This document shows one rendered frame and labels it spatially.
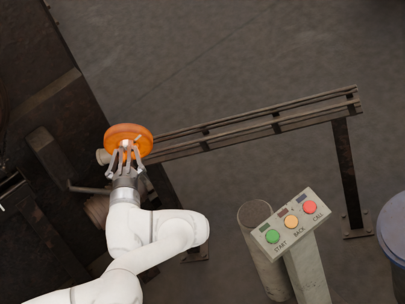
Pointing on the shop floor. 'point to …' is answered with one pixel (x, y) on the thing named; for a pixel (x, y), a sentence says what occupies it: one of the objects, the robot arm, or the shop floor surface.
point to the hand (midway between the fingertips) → (126, 139)
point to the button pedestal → (299, 250)
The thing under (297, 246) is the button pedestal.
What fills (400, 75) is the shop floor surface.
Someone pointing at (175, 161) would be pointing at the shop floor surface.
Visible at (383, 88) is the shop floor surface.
